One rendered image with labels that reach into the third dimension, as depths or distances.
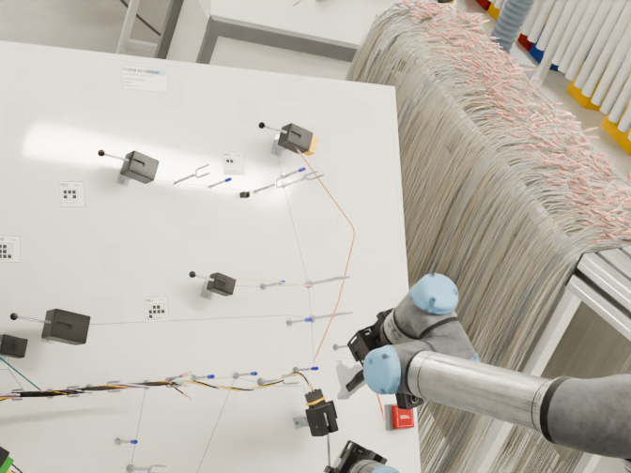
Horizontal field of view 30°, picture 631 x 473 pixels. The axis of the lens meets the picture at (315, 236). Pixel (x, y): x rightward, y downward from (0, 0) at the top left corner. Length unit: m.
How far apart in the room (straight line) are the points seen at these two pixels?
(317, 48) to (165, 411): 2.97
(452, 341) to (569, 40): 4.23
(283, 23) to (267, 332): 2.77
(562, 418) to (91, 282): 0.99
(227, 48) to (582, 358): 2.34
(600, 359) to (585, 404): 1.51
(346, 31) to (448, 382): 3.50
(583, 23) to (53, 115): 4.05
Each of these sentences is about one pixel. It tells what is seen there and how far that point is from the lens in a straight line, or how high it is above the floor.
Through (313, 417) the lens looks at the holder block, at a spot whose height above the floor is 1.13.
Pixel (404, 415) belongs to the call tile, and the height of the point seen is 1.10.
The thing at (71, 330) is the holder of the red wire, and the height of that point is 1.29.
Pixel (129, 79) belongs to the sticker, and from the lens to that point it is 2.36.
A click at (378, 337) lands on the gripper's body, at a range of 2.13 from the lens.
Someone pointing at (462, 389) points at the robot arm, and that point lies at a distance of 1.77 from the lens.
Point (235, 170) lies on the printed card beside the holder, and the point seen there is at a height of 1.45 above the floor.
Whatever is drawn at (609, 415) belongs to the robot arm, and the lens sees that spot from 1.64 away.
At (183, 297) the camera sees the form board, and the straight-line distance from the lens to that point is 2.33.
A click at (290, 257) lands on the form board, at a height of 1.32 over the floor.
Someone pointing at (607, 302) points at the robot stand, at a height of 2.00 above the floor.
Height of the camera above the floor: 2.54
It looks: 28 degrees down
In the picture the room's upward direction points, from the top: 22 degrees clockwise
